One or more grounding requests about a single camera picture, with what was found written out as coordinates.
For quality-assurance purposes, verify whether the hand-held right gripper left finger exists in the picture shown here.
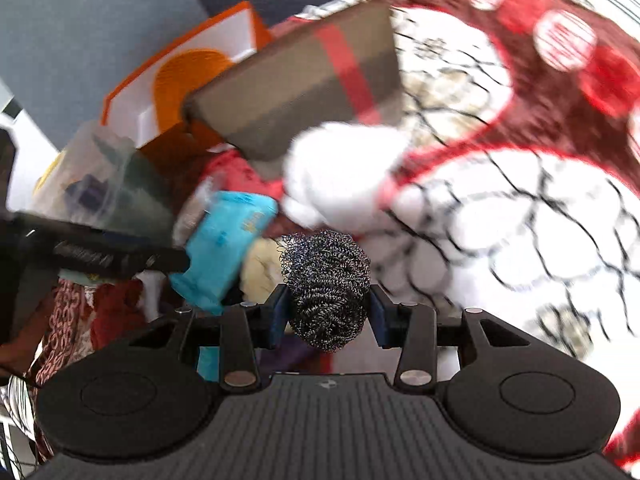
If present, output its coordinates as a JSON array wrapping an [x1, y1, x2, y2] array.
[[129, 284, 292, 392]]

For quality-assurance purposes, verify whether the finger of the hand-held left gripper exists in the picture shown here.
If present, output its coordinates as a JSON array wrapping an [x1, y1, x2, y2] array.
[[30, 214, 192, 282]]

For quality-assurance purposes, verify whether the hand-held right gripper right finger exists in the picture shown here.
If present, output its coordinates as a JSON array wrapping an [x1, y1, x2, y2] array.
[[369, 284, 532, 394]]

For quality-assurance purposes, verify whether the steel wool scrubber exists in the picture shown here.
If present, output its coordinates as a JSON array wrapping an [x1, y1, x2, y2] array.
[[279, 229, 373, 352]]

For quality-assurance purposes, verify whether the cyan packet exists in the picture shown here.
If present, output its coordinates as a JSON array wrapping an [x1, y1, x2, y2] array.
[[169, 191, 279, 385]]

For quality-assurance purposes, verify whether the white soft cloth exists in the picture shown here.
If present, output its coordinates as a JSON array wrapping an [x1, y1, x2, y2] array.
[[282, 122, 412, 229]]

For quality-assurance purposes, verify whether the pale yellow sponge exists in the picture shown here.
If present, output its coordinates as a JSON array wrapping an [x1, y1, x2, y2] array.
[[242, 237, 287, 307]]

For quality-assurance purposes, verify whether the clear plastic bag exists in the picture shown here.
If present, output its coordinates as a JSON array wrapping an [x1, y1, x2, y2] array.
[[32, 119, 177, 253]]

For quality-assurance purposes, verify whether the red cloth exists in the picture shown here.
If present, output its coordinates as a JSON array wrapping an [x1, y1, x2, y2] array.
[[199, 149, 282, 202]]

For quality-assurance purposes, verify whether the red and white printed blanket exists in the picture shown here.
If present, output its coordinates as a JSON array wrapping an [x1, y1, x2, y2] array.
[[27, 0, 640, 472]]

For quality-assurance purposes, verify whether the orange and white box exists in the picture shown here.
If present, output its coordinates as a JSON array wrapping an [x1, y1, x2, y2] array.
[[100, 2, 274, 162]]

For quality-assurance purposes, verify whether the grey blue upholstered panel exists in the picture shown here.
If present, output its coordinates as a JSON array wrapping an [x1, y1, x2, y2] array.
[[0, 0, 211, 153]]

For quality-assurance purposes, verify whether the grey box with red stripe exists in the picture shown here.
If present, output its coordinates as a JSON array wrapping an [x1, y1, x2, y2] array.
[[182, 0, 404, 182]]

